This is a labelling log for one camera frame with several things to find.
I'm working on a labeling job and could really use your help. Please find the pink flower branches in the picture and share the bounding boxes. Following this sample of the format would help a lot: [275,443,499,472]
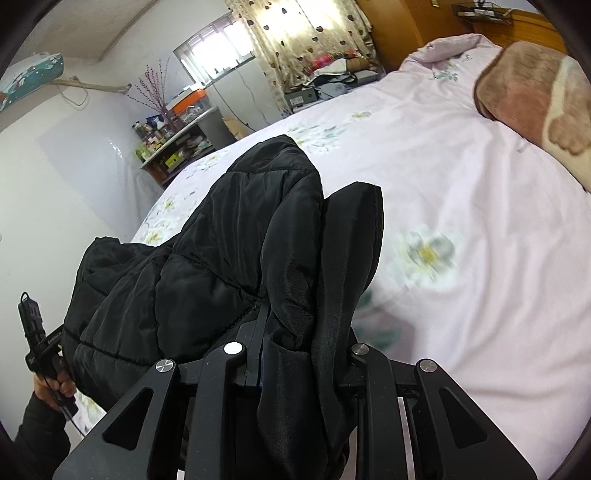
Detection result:
[126,58,174,121]

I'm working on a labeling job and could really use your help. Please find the air conditioner with teal cover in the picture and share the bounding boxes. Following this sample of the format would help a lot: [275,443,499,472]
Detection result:
[0,52,64,112]

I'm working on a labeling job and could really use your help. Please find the window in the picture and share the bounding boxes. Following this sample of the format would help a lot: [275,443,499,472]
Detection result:
[173,14,257,86]

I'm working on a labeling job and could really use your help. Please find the black padded jacket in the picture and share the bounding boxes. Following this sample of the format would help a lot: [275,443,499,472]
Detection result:
[61,134,385,480]

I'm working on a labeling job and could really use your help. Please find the person's left hand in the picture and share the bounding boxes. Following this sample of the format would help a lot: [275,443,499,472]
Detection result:
[31,371,77,412]

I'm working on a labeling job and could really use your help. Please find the pile of clothes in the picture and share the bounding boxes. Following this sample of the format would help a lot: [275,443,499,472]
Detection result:
[300,51,371,75]

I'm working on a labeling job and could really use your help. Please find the pink floral bedsheet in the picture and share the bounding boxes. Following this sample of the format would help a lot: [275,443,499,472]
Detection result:
[69,32,591,468]

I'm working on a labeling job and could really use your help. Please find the brown plush blanket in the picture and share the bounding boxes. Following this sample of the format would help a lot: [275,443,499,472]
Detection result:
[475,41,591,193]

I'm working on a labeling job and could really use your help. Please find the grey electronic box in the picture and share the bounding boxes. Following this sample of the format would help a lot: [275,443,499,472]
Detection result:
[286,88,320,114]

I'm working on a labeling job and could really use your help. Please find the heart-patterned curtain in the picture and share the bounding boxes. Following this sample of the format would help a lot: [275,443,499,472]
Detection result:
[225,0,380,119]

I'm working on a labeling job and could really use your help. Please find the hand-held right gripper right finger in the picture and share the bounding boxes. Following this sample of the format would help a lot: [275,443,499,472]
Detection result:
[337,342,539,480]

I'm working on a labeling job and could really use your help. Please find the wooden headboard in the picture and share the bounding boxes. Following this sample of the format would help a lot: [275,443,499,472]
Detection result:
[355,0,570,75]

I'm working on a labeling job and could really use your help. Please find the wall pipe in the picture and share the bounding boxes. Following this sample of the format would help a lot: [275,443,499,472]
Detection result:
[50,78,133,94]

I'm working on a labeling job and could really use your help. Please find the cardboard box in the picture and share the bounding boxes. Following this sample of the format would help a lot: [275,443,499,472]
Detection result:
[222,115,253,142]

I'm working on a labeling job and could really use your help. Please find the person's left forearm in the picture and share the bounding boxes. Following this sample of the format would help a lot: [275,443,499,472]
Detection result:
[13,393,73,480]

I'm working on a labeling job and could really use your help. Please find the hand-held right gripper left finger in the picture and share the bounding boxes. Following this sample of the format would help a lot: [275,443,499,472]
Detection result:
[52,318,267,480]

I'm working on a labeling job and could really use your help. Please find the plastic container with orange lid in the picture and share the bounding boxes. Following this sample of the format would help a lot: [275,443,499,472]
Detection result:
[168,88,211,123]

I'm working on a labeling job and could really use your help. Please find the cluttered storage shelf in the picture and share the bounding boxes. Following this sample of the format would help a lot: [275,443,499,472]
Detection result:
[134,106,232,188]

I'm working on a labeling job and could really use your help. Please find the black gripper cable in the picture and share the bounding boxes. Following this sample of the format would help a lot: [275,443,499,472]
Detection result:
[44,373,89,437]

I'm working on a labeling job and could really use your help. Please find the black wire wall rack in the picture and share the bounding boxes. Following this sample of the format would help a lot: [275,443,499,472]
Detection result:
[451,1,514,27]

